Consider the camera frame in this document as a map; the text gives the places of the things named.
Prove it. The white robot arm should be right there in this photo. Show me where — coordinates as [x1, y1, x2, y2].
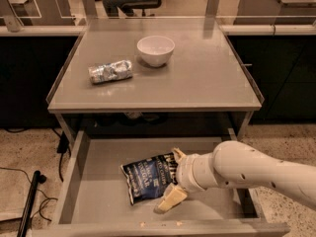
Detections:
[155, 140, 316, 213]

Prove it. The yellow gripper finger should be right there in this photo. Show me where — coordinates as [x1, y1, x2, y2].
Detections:
[172, 148, 187, 163]
[154, 184, 188, 214]

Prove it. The grey counter cabinet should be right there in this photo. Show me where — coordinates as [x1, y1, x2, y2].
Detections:
[48, 17, 262, 135]

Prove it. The grey background desk left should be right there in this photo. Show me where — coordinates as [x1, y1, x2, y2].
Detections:
[8, 0, 74, 26]

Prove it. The black pole on floor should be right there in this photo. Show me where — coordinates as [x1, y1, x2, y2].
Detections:
[17, 170, 46, 237]

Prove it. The white ceramic bowl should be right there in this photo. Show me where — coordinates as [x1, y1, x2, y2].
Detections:
[137, 36, 175, 67]

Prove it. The silver crumpled snack bag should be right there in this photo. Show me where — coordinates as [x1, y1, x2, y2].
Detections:
[88, 60, 132, 84]

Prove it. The open grey top drawer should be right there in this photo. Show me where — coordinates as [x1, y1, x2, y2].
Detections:
[33, 128, 291, 237]

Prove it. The grey background desk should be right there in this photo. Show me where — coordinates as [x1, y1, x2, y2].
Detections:
[234, 0, 316, 25]
[8, 0, 74, 26]

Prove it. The black floor cable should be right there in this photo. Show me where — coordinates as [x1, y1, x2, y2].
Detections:
[0, 127, 72, 223]

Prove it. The grey background desk right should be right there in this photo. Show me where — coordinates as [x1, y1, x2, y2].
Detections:
[234, 0, 316, 25]

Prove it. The blue kettle chip bag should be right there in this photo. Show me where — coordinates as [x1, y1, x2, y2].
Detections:
[120, 152, 178, 204]

